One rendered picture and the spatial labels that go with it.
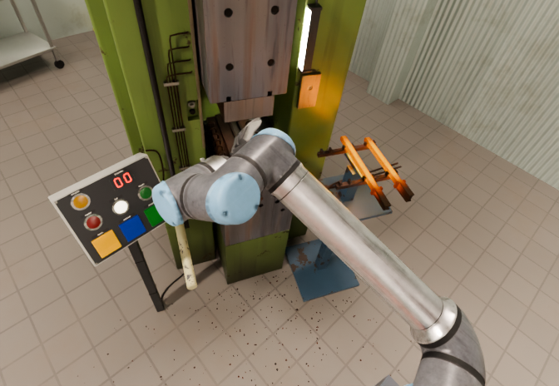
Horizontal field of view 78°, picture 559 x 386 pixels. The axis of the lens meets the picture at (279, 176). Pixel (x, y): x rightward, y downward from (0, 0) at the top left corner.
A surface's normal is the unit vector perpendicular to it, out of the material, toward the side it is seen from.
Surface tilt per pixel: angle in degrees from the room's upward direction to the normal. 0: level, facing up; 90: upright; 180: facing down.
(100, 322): 0
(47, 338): 0
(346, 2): 90
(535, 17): 90
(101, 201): 60
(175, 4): 90
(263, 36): 90
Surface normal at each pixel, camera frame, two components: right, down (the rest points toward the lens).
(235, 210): 0.71, 0.06
